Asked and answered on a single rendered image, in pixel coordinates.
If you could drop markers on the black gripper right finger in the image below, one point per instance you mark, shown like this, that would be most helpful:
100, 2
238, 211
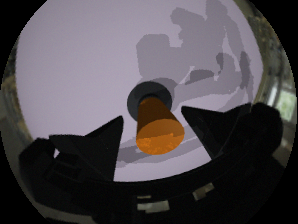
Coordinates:
213, 128

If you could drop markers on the orange tapered knob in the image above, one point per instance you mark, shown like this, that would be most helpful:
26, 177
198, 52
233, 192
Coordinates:
158, 130

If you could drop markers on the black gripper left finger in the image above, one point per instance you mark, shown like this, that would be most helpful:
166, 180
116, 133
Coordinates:
98, 149

